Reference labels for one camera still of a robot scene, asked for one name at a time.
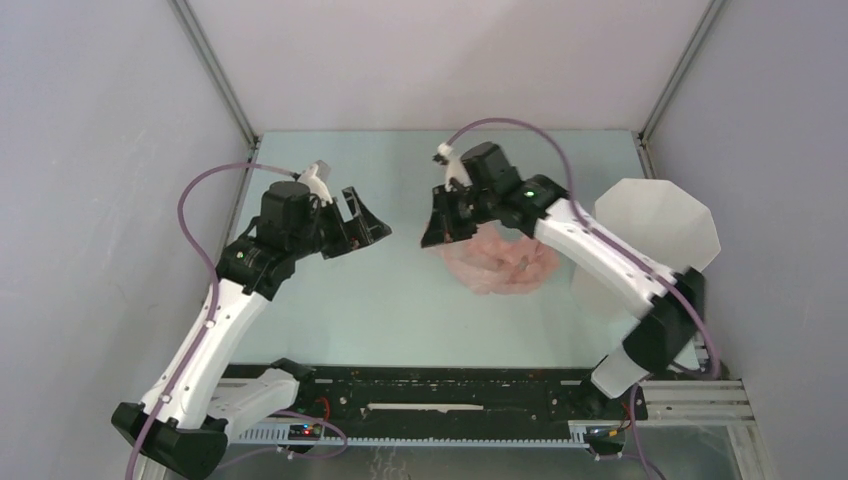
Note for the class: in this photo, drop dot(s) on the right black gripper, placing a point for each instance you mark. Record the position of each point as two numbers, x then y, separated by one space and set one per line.
443 226

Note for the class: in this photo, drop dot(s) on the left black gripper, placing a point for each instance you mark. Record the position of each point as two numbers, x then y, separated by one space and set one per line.
363 229

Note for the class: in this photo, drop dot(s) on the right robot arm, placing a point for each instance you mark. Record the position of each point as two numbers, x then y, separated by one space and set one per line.
481 186

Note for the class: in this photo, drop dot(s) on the white plastic trash bin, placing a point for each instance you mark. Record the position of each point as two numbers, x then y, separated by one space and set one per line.
660 220

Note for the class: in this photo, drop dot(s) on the small electronics board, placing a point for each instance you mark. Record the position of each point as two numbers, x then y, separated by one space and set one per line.
304 432

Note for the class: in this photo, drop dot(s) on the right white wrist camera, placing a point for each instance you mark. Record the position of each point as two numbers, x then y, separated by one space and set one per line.
456 176

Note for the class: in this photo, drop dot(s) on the pink plastic trash bag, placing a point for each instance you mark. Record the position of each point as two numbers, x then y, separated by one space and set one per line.
489 263

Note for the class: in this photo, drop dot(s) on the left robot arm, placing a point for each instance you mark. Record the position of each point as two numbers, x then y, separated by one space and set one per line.
185 422

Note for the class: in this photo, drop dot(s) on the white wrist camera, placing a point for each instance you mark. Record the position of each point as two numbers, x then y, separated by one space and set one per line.
456 176
314 177

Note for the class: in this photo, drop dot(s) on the aluminium frame rail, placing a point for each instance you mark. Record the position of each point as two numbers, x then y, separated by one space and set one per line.
686 403

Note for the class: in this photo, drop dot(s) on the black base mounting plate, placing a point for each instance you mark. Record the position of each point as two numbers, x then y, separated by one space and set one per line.
474 407

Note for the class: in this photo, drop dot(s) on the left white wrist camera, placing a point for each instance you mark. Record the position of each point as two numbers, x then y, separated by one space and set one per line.
314 177

